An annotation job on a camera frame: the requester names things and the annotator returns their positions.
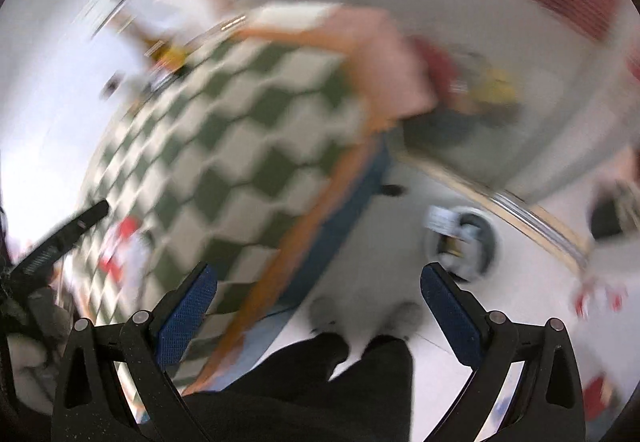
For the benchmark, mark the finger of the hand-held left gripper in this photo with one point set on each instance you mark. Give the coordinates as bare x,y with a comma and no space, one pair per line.
65,239

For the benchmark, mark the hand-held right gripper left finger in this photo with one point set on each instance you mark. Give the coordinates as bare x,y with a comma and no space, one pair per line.
187,317

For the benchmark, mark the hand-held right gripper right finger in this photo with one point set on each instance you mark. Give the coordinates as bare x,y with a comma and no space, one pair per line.
450,317

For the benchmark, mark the red snack packet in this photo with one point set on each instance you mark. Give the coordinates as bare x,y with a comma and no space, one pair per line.
127,227

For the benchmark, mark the grey trash bin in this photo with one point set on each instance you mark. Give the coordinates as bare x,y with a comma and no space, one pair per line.
487,242

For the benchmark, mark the person's left forearm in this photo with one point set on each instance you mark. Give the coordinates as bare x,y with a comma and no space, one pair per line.
40,347

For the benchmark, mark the grey slipper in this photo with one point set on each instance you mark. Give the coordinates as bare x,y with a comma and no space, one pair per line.
402,319
325,314

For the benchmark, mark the person's black trousers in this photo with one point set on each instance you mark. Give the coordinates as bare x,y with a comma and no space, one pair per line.
310,397

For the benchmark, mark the green white checkered tablecloth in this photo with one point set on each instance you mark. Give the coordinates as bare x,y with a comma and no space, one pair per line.
225,147

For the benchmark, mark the dark grey shoe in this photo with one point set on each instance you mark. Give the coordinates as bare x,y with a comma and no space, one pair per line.
612,217

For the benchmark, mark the dark glass sauce bottle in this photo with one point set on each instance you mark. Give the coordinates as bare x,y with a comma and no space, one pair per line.
170,54

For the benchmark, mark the yellow bag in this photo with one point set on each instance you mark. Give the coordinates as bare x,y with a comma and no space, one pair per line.
495,87

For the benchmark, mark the pink cloth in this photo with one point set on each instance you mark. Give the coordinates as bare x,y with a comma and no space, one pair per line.
395,67

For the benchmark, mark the red bag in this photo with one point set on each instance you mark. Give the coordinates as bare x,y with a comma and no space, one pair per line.
432,59

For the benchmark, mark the red patterned cloth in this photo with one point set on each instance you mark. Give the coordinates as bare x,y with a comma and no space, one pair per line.
575,4

